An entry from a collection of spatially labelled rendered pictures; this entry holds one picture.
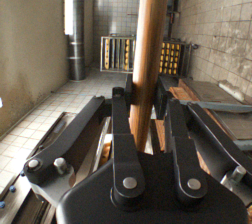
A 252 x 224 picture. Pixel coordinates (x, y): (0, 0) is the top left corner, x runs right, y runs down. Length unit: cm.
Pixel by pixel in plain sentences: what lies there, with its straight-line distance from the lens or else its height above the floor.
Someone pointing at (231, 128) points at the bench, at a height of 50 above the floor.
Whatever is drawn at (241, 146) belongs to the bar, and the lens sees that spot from 92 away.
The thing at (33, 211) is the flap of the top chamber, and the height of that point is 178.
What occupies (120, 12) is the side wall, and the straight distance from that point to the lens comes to 520.
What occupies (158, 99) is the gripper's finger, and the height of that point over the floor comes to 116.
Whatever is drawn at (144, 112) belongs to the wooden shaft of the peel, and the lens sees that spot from 19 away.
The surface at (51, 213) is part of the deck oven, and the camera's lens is 122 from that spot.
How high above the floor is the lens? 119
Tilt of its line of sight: 1 degrees up
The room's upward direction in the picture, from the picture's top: 86 degrees counter-clockwise
